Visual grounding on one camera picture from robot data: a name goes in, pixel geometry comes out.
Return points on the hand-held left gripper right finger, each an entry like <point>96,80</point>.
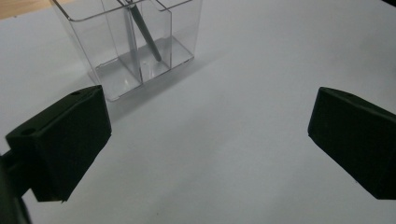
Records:
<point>358,143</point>

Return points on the clear plastic compartment organizer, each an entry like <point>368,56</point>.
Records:
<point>124,62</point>

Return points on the slim black pen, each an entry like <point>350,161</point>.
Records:
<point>146,34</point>

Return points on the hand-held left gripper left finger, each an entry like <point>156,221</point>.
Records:
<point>62,143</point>

